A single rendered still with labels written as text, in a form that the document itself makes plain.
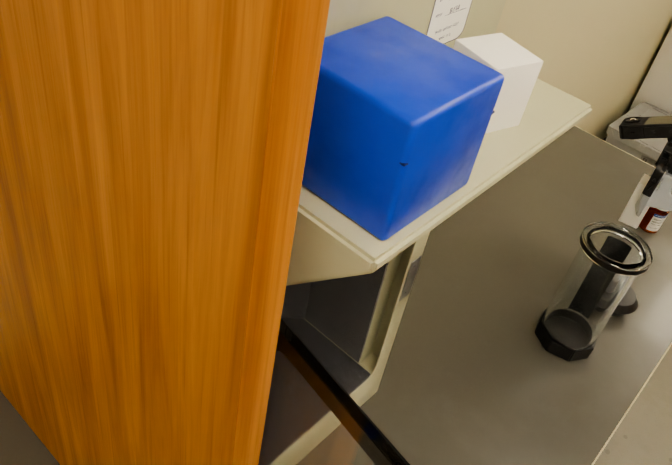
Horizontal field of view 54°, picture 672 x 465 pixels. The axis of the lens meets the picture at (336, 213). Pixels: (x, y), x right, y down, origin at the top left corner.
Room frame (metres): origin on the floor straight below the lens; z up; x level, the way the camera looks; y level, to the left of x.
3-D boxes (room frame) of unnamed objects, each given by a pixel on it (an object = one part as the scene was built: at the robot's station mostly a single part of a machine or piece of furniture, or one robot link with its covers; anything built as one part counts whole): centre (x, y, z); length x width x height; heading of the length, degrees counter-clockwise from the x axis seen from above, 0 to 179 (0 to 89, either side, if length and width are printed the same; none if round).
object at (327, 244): (0.46, -0.07, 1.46); 0.32 x 0.12 x 0.10; 145
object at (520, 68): (0.50, -0.10, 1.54); 0.05 x 0.05 x 0.06; 39
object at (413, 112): (0.38, -0.02, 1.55); 0.10 x 0.10 x 0.09; 55
